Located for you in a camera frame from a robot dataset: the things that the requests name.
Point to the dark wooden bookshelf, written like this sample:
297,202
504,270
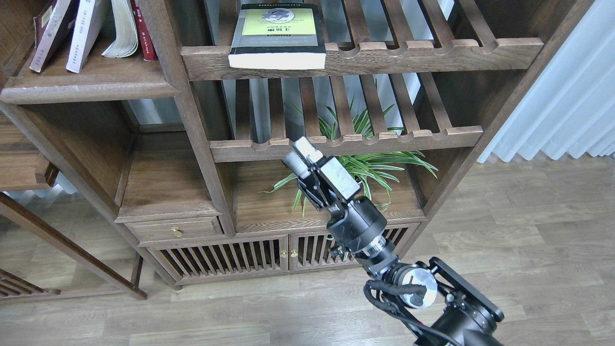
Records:
188,141

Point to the cream-paged upright book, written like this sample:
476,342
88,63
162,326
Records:
126,41

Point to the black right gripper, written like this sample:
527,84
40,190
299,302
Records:
355,222

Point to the white sheer curtain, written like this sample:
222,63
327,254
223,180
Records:
570,108

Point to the pale pink white book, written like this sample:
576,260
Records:
91,15

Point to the brass drawer knob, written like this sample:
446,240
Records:
177,232

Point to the green spider plant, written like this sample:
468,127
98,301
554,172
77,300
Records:
361,167

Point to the wooden side furniture frame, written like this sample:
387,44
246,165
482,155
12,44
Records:
24,167

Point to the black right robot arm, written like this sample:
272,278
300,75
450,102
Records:
431,300

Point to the maroon book with white characters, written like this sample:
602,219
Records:
51,28

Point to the red upright book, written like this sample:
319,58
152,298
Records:
146,44

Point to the yellow and black book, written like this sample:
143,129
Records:
282,36

